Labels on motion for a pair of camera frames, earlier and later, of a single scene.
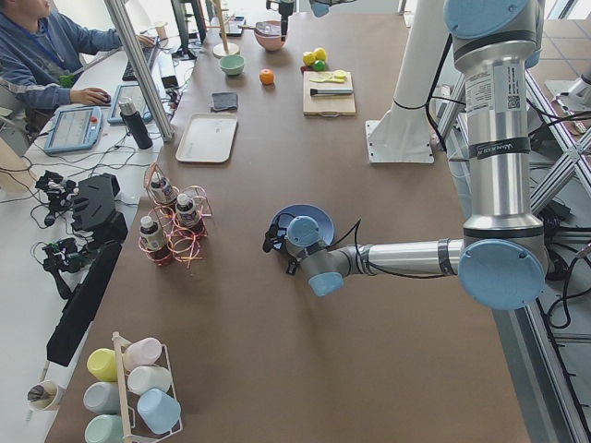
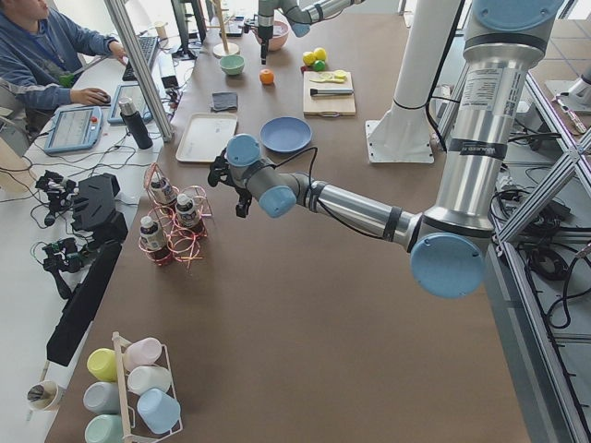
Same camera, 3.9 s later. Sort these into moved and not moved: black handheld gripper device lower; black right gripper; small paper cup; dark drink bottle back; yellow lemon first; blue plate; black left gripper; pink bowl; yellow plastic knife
Moved: black left gripper; blue plate; black right gripper
Not moved: yellow plastic knife; pink bowl; black handheld gripper device lower; dark drink bottle back; yellow lemon first; small paper cup
